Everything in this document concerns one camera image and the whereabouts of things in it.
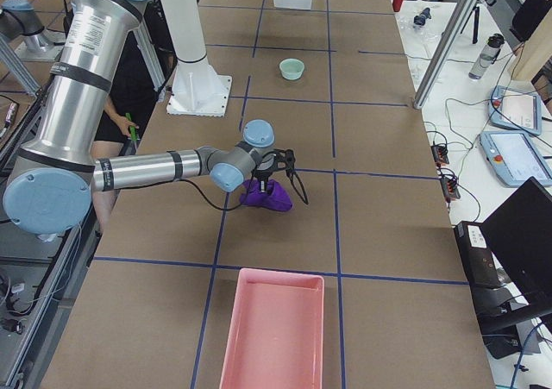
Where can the purple cloth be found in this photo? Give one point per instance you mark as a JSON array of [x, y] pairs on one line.
[[274, 198]]

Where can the seated person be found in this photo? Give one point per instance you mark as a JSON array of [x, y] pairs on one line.
[[132, 97]]

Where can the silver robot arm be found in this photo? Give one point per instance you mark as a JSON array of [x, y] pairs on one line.
[[50, 188]]

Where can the white pedestal column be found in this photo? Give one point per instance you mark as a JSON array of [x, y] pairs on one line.
[[196, 87]]

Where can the teach pendant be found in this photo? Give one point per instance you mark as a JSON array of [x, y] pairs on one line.
[[514, 157], [514, 109]]

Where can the aluminium frame post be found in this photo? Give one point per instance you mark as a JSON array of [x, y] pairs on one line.
[[459, 16]]

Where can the black monitor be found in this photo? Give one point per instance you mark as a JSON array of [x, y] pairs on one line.
[[519, 234]]

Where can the folded blue umbrella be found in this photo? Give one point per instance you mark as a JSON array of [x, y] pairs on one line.
[[420, 19]]

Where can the teach pendant near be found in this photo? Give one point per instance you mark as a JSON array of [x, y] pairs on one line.
[[514, 157]]

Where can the black desktop box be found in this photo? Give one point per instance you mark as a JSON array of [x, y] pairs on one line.
[[477, 258]]

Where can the clear water bottle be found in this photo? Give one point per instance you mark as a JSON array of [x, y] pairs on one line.
[[487, 57]]

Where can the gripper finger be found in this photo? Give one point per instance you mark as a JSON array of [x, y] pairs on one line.
[[264, 186]]

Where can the light green bowl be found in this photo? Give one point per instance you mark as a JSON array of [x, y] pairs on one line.
[[291, 69]]

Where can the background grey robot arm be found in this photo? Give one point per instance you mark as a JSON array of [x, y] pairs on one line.
[[19, 20]]

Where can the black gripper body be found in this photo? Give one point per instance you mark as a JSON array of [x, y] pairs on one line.
[[262, 175]]

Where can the pink plastic bin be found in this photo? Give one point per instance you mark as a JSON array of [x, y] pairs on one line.
[[276, 331]]

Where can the teach pendant far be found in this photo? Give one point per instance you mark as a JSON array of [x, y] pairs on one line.
[[514, 109]]

